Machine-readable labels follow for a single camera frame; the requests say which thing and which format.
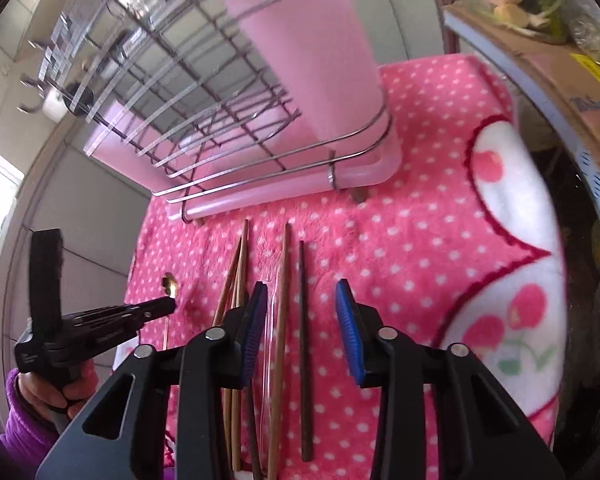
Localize person's left forearm purple sleeve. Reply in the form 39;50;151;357
0;367;70;480

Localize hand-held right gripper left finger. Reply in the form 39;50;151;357
35;281;270;480

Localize pink polka dot blanket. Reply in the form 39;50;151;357
125;55;568;480

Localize cardboard box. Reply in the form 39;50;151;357
442;0;600;241

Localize pink plastic drip tray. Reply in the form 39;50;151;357
82;100;401;223

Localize metal wire dish rack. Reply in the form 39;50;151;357
17;0;396;223

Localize dark brown chopstick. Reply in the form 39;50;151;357
298;241;315;462
244;385;263;480

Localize pink plastic utensil holder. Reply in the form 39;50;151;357
225;0;386;143

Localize gold metal spoon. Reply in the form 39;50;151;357
161;272;178;351

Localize person's left hand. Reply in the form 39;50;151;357
17;360;98;426

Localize clear plastic utensil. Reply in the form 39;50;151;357
260;260;281;466

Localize green leafy vegetables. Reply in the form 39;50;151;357
490;0;600;61

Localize light wooden chopstick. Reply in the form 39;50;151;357
211;237;243;327
231;218;251;472
222;265;241;471

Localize brown wooden chopstick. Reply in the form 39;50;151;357
266;222;292;480

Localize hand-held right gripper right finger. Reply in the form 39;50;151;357
334;279;566;480

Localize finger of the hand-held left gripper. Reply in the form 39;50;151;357
79;296;176;357

